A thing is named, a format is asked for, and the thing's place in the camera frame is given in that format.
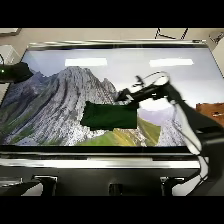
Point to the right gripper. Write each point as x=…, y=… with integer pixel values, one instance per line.
x=128, y=95

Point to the dark green garment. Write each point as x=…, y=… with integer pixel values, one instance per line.
x=108, y=116

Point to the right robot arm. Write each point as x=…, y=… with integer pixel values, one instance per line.
x=191, y=120

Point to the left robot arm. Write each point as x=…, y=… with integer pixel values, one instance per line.
x=23, y=186

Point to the black device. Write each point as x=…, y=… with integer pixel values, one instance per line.
x=15, y=72

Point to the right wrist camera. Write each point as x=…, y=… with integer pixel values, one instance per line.
x=138, y=81

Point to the silver frame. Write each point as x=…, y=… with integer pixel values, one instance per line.
x=100, y=162

